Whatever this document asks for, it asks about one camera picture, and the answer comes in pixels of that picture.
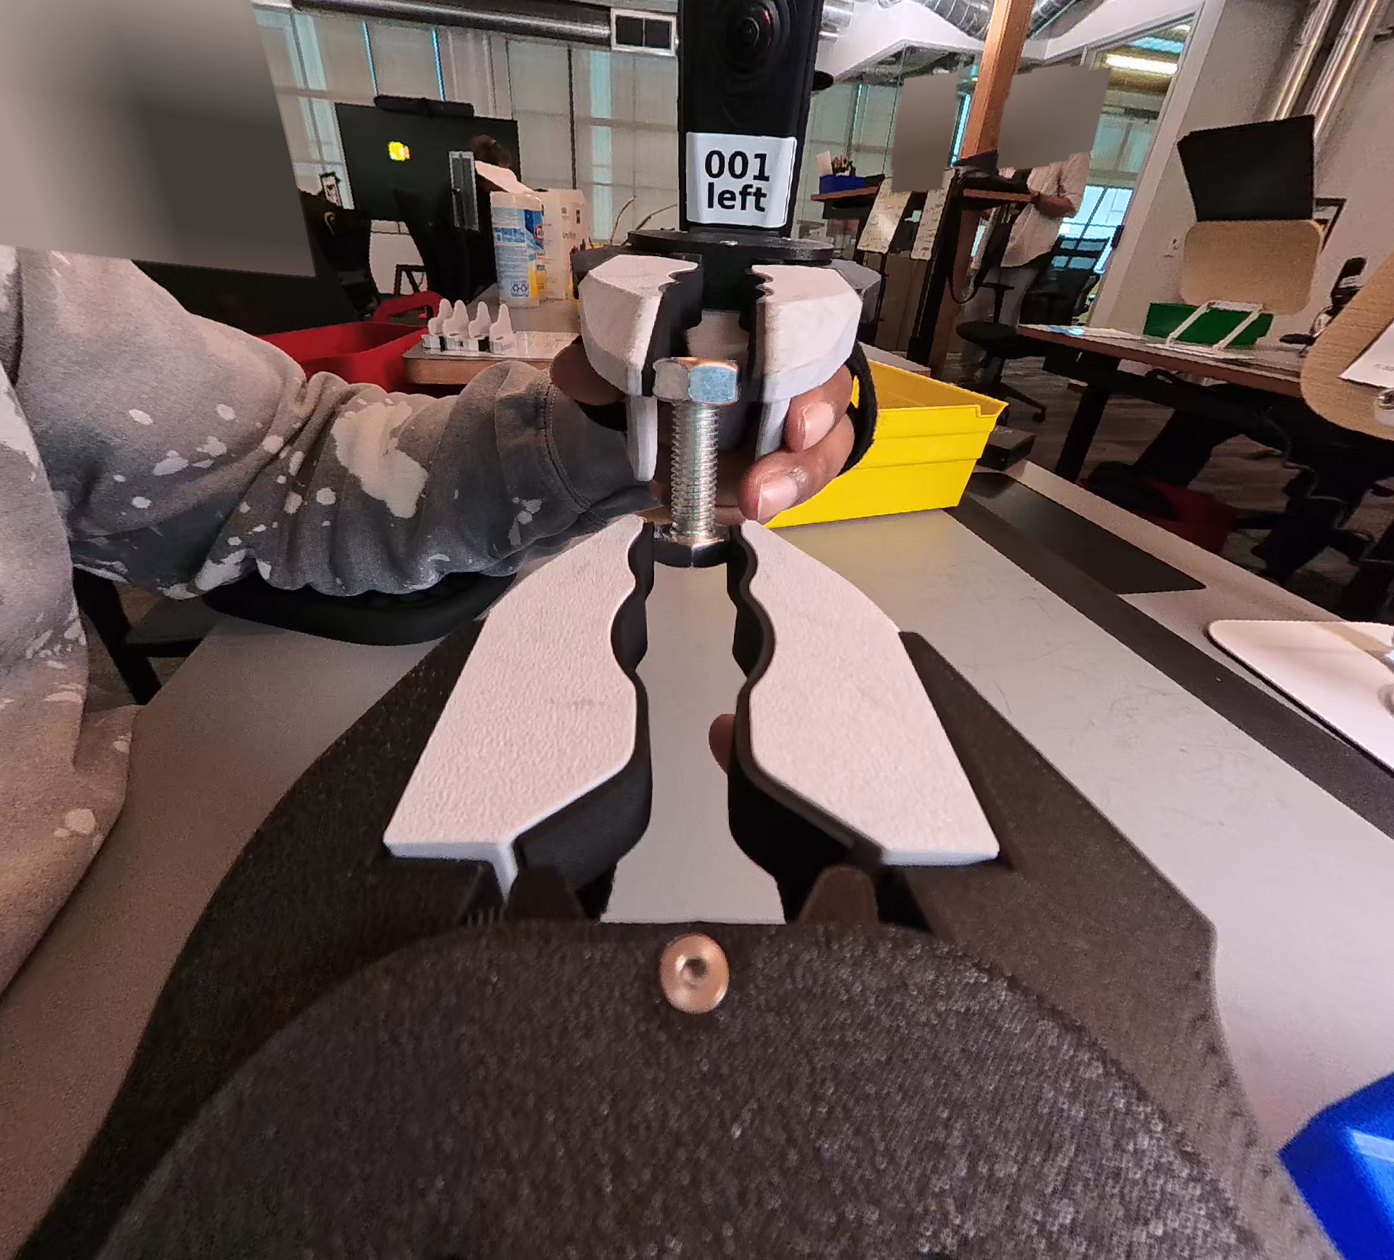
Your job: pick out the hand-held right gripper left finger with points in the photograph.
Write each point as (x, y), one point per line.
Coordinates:
(533, 715)

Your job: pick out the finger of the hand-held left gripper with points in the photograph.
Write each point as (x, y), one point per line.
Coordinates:
(811, 323)
(620, 312)

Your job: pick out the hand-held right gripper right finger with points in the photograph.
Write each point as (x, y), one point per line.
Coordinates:
(849, 726)

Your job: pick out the steel hex nut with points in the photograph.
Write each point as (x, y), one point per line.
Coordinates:
(697, 380)

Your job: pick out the steel hex bolt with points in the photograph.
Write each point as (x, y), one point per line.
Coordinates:
(694, 464)

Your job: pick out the yellow plastic bin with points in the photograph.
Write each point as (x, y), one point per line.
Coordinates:
(925, 454)

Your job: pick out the blue plastic bin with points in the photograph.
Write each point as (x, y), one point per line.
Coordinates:
(1350, 1173)

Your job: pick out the person's left forearm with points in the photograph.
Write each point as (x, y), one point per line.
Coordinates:
(326, 454)

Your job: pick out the person's right hand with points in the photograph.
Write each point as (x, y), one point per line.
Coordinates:
(720, 746)

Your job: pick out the person's left hand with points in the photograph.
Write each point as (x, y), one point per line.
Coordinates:
(806, 454)

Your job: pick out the white carton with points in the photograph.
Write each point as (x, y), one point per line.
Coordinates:
(563, 236)

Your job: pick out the small blue bin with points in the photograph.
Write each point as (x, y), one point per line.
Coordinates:
(838, 183)

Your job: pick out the black monitor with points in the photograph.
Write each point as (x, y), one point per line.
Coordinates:
(414, 171)

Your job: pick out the black office chair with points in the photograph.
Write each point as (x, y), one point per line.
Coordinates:
(1061, 286)

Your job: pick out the brown office desk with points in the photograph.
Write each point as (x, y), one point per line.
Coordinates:
(1089, 342)

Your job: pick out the red plastic basket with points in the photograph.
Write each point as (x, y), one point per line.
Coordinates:
(337, 351)

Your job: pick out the green bin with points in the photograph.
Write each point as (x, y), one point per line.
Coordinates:
(1164, 323)

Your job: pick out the small white stand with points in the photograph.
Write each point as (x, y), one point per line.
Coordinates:
(1208, 318)

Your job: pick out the small wooden board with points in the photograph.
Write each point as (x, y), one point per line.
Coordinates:
(1251, 264)

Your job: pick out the black panel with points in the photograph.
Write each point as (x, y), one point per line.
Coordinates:
(1247, 171)

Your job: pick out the person's spattered grey sweatshirt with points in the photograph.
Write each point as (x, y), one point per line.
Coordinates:
(53, 791)

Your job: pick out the printed instruction sheet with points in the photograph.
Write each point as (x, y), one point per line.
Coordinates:
(1373, 355)

